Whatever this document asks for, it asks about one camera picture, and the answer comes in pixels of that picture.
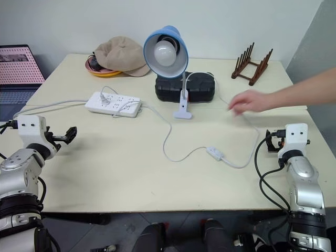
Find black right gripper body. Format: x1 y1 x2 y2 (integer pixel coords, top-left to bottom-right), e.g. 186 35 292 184
271 128 287 152

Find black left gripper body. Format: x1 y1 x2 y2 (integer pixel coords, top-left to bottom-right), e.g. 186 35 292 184
44 125 67 153

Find white lamp power cord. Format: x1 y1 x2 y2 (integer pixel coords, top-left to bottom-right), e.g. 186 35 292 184
99 71 261 169

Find blue clip desk lamp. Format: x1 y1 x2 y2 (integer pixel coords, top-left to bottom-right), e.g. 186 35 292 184
142 25 194 120

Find person's bare hand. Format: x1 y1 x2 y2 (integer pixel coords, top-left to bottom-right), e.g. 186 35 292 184
227 90 266 117

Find white power strip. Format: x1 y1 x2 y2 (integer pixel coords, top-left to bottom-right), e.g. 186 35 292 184
84 91 143 119

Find yellow plate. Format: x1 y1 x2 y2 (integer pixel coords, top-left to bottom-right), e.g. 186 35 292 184
87 68 124 78

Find brown wooden dish rack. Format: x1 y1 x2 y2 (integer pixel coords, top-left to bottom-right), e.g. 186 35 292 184
230 41 274 87

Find pink plate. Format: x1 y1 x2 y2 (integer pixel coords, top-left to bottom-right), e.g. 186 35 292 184
84 56 119 75

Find laptop with pink screen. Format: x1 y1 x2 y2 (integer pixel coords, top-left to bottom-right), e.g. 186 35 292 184
0 44 46 106

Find black plastic case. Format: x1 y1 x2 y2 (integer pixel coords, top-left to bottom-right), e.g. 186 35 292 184
154 71 217 104

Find beige cap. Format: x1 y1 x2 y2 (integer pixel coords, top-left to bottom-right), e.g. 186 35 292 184
93 36 151 78

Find dark rounded shape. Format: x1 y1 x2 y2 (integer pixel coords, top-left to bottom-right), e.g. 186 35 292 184
130 222 169 252
200 218 235 252

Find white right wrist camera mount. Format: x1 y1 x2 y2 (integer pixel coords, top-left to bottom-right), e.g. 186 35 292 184
277 123 309 158

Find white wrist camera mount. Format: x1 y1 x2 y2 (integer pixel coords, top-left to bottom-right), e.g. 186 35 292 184
16 114 47 144
277 123 309 158

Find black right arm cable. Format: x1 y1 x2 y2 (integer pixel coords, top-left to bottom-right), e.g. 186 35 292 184
253 131 291 252

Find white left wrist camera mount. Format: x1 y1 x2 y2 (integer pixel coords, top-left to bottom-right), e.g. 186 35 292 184
16 114 47 144

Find white power strip cable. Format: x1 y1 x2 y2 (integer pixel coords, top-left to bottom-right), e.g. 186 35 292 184
12 99 90 119

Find white inline cord switch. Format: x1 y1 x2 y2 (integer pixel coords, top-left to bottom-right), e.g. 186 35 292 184
205 146 224 161

